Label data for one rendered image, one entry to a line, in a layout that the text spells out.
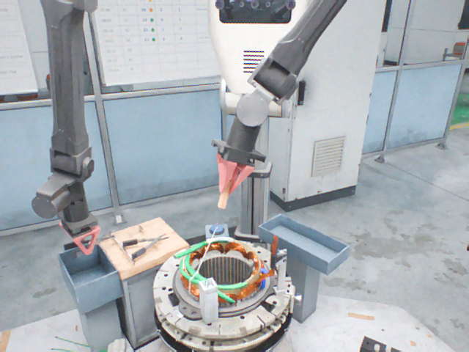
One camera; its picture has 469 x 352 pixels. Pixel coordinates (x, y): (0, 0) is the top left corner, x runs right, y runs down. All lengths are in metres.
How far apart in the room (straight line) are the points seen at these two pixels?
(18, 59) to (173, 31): 1.03
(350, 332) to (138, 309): 0.63
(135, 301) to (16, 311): 1.68
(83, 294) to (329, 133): 2.59
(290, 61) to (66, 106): 0.45
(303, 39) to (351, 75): 2.56
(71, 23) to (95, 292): 0.62
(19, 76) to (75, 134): 2.04
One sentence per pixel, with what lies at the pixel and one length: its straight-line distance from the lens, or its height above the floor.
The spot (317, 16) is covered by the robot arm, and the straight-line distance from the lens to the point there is 0.68.
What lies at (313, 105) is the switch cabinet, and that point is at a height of 0.94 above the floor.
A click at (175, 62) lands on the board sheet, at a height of 1.26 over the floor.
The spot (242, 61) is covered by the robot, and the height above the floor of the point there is 1.53.
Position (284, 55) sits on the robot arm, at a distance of 0.70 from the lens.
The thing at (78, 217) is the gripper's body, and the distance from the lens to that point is 0.97.
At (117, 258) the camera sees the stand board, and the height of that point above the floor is 1.07.
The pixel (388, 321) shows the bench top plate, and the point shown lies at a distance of 1.33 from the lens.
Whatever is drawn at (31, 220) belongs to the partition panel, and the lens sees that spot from 3.26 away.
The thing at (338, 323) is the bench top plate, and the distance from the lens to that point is 1.28.
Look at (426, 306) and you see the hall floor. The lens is 2.67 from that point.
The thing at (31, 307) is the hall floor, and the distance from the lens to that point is 2.71.
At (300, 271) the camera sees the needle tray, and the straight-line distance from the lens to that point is 1.13.
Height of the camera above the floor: 1.68
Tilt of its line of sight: 26 degrees down
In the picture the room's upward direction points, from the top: straight up
